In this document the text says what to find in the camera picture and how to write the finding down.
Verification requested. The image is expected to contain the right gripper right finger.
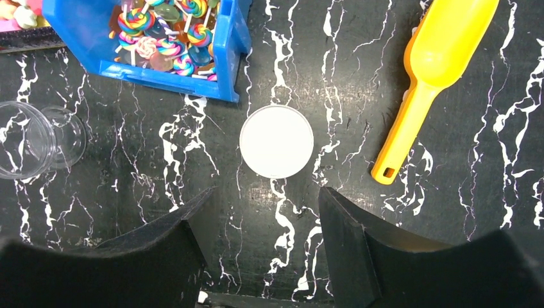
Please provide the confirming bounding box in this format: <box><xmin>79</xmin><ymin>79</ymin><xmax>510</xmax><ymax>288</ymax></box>
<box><xmin>318</xmin><ymin>187</ymin><xmax>543</xmax><ymax>307</ymax></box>

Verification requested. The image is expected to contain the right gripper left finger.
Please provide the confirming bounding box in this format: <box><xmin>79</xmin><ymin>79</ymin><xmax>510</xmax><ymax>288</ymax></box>
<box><xmin>1</xmin><ymin>188</ymin><xmax>215</xmax><ymax>307</ymax></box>

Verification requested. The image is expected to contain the blue bin of lollipops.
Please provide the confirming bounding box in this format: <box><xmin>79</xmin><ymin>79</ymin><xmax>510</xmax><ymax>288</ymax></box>
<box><xmin>42</xmin><ymin>1</ymin><xmax>251</xmax><ymax>103</ymax></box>

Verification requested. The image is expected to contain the yellow plastic scoop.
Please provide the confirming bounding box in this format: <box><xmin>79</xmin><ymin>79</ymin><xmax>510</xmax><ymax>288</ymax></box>
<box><xmin>371</xmin><ymin>0</ymin><xmax>498</xmax><ymax>185</ymax></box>

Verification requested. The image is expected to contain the tin tray of star candies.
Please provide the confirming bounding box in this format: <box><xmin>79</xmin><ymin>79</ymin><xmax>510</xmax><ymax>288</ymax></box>
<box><xmin>1</xmin><ymin>0</ymin><xmax>65</xmax><ymax>54</ymax></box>

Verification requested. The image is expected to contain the white round jar lid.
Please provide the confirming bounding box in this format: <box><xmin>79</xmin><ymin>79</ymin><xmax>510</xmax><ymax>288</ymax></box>
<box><xmin>239</xmin><ymin>105</ymin><xmax>314</xmax><ymax>179</ymax></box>

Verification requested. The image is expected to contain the clear plastic jar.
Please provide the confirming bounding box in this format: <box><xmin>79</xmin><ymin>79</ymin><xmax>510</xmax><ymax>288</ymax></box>
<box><xmin>1</xmin><ymin>101</ymin><xmax>87</xmax><ymax>180</ymax></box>

